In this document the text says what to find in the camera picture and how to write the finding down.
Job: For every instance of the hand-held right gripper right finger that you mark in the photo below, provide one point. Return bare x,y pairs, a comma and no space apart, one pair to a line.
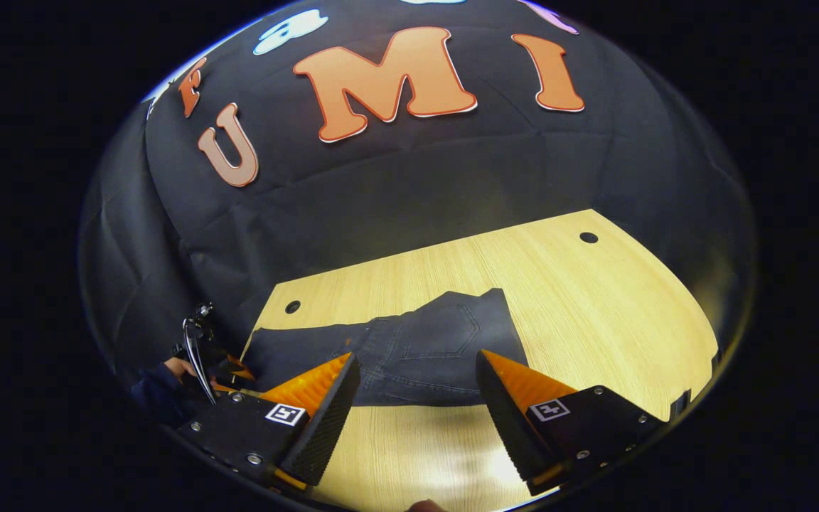
505,427

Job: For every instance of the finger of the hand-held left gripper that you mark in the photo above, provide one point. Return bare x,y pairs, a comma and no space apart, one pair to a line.
242,371

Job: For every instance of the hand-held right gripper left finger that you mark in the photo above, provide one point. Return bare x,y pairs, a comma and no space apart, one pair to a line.
328,427

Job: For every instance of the dark grey jeans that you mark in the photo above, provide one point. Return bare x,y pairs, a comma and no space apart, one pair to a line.
424,348

